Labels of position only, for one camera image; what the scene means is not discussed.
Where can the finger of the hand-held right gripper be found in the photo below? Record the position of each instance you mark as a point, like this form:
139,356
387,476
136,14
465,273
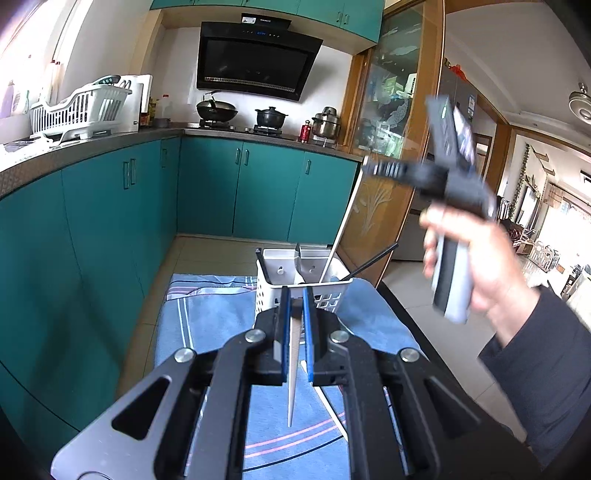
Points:
450,134
390,170

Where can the blue striped tablecloth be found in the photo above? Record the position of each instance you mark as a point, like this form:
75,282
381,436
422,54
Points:
212,314

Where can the black cooking pot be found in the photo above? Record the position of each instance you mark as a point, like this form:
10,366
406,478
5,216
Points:
271,117

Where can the clear oil bottle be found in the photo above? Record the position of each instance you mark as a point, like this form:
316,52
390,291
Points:
162,108

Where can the white chopstick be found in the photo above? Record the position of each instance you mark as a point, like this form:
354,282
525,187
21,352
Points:
292,392
341,226
330,410

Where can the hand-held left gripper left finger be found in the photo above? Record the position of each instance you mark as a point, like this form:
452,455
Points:
285,350

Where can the red gas canister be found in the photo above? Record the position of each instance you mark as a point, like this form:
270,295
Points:
304,133

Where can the grey kitchen countertop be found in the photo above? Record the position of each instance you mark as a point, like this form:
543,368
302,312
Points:
92,150

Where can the white plastic utensil holder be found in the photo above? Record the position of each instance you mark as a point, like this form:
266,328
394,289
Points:
272,277

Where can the black wok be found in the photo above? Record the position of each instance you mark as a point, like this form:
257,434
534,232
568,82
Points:
217,110

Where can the stainless steel pot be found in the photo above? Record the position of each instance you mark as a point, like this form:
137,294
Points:
327,124

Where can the black range hood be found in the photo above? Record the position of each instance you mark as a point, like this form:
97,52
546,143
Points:
254,60

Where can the white cutting board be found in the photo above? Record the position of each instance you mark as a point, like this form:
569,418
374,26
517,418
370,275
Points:
141,97

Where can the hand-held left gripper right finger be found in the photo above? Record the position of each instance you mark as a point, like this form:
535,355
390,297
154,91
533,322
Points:
308,341

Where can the person's right forearm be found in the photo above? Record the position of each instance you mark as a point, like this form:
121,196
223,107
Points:
545,369

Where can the gas stove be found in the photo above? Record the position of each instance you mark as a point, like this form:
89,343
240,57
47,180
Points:
249,128

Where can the white plastic dish rack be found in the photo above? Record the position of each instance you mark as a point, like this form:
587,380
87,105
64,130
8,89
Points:
78,110

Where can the dark navy chopstick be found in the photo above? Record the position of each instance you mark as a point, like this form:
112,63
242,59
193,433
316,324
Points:
374,261

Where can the wood framed glass door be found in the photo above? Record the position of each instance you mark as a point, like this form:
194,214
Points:
383,115

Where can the teal wall cabinets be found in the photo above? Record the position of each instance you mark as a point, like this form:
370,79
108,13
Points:
323,18

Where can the person's right hand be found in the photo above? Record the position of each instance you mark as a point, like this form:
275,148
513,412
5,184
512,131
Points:
498,267

